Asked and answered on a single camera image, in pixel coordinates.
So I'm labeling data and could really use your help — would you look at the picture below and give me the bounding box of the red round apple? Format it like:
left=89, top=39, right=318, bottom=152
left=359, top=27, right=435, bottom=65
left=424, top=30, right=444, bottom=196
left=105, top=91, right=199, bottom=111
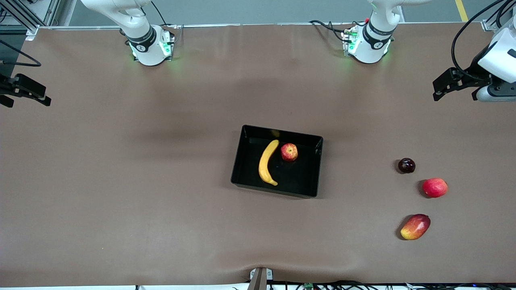
left=422, top=178, right=448, bottom=198

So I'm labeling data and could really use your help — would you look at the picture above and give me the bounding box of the red yellow mango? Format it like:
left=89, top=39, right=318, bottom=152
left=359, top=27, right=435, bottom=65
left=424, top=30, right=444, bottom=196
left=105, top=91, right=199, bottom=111
left=400, top=214, right=431, bottom=240

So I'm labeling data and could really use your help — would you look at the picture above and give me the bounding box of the black left base cable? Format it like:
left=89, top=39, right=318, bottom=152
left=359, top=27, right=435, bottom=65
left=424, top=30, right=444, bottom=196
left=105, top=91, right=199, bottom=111
left=310, top=19, right=355, bottom=43

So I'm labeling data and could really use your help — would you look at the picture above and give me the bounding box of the grey metal clamp bracket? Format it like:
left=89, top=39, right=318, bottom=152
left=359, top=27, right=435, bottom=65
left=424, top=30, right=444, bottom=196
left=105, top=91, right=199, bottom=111
left=249, top=267, right=274, bottom=281

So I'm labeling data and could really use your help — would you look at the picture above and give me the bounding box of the brown mounting bar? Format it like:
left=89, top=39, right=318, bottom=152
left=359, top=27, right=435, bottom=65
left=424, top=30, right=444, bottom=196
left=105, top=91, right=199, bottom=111
left=247, top=269, right=267, bottom=290

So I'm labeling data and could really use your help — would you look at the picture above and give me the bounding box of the small red yellow apple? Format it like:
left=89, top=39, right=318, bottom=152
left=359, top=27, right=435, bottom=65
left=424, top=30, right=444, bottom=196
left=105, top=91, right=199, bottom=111
left=281, top=143, right=299, bottom=162

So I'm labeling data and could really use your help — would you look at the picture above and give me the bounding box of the aluminium frame post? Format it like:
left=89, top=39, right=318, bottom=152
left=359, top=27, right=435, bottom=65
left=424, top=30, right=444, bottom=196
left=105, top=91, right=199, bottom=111
left=0, top=0, right=61, bottom=41
left=482, top=0, right=516, bottom=33

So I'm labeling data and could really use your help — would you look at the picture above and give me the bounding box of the black base cable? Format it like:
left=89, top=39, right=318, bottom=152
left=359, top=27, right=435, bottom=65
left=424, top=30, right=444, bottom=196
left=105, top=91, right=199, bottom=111
left=150, top=0, right=168, bottom=27
left=310, top=19, right=355, bottom=43

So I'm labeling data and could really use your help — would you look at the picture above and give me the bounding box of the black right base cable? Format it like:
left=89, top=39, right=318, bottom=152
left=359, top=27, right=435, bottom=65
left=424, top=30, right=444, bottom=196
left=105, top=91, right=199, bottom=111
left=150, top=0, right=168, bottom=27

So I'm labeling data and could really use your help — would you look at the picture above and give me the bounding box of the black plastic box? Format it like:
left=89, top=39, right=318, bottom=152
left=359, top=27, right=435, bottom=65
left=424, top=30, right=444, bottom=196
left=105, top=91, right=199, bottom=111
left=231, top=124, right=324, bottom=199

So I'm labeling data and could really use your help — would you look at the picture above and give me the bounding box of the silver table edge strip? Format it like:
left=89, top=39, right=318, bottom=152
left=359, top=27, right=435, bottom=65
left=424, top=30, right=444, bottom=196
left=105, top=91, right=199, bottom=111
left=26, top=21, right=484, bottom=31

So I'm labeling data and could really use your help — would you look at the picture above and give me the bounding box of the yellow banana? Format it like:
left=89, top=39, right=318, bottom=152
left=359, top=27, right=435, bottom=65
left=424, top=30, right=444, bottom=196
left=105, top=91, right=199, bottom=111
left=258, top=139, right=280, bottom=186

